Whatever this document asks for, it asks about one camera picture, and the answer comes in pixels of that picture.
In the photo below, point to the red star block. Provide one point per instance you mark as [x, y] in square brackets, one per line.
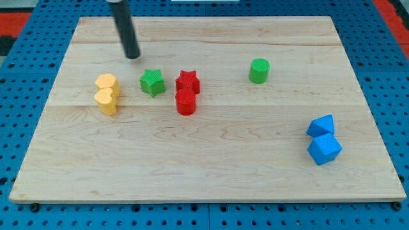
[188, 79]

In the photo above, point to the green star block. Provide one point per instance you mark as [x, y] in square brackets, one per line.
[152, 82]

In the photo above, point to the blue triangle block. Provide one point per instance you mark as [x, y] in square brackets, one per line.
[321, 126]

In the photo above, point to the red cylinder block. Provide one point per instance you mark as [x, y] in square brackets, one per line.
[185, 101]

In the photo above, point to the wooden board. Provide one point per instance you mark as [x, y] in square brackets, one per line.
[245, 143]

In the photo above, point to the green cylinder block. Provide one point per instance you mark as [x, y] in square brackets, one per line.
[259, 70]

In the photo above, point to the yellow heart block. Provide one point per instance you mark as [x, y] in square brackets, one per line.
[106, 101]

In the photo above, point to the yellow pentagon block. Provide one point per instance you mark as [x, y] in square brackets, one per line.
[108, 80]

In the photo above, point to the blue cube block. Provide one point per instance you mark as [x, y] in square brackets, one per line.
[324, 148]

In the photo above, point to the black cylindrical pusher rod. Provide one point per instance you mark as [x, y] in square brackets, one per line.
[124, 25]

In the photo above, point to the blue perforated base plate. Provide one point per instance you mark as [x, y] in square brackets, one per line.
[35, 36]

